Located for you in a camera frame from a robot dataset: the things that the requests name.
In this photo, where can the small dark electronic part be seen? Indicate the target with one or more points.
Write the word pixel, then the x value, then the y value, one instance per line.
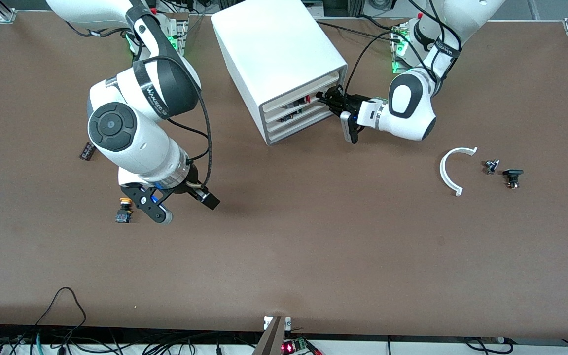
pixel 290 118

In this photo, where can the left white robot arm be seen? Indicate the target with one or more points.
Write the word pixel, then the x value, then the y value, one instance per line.
pixel 412 108

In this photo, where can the black flat-capped button part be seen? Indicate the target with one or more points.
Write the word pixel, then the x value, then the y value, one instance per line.
pixel 512 173

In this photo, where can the aluminium profile post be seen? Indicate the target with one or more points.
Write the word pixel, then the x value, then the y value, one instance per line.
pixel 271 340

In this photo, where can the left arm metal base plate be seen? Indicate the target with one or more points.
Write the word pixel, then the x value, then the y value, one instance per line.
pixel 396 66

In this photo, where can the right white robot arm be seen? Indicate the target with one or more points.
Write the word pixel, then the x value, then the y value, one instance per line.
pixel 136 143

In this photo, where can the orange-capped push button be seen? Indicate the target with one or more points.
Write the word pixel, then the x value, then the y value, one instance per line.
pixel 124 213

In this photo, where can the circuit board with red LED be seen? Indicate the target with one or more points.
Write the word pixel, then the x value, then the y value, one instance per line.
pixel 291 346

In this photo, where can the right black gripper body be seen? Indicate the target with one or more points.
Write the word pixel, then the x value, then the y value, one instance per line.
pixel 194 180

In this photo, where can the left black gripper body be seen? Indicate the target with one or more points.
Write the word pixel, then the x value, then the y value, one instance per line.
pixel 351 103

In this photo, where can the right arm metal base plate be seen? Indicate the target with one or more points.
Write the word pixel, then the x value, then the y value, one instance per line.
pixel 184 34

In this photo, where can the red-capped push button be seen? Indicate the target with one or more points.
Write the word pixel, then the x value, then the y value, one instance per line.
pixel 306 99

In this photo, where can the small black switch part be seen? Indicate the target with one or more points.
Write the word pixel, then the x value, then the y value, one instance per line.
pixel 490 166

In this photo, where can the white curved plastic bracket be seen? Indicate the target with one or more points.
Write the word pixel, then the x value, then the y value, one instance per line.
pixel 444 170

